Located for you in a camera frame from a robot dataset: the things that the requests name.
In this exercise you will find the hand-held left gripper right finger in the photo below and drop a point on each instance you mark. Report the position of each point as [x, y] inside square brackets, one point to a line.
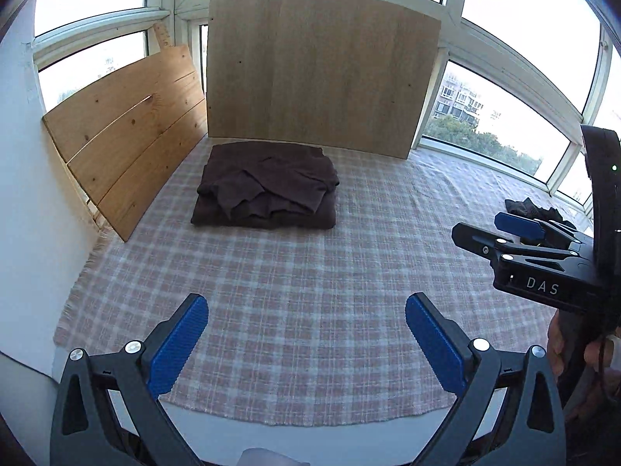
[434, 352]

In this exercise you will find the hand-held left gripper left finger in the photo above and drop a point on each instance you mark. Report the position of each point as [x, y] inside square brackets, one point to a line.
[177, 352]

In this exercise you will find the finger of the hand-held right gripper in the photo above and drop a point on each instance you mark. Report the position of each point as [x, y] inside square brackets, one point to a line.
[521, 225]
[533, 272]

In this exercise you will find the brown fleece sweater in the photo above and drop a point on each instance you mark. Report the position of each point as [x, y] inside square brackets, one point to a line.
[271, 189]

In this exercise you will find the person's right hand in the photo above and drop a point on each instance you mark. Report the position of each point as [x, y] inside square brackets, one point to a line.
[555, 344]

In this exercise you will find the green trees outside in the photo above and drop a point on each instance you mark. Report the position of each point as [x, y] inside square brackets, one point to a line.
[485, 143]

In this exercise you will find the pink plaid cloth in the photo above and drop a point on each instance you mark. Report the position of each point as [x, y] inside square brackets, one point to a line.
[301, 291]

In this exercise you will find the apartment buildings outside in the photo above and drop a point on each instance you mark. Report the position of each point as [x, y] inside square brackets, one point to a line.
[458, 99]

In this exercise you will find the pine plank panel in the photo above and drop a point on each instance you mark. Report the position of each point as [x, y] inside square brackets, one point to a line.
[131, 131]

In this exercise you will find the large light wooden board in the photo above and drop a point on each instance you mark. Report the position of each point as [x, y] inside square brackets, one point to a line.
[320, 68]

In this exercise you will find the white window frame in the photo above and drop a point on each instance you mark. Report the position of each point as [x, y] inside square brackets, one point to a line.
[509, 53]

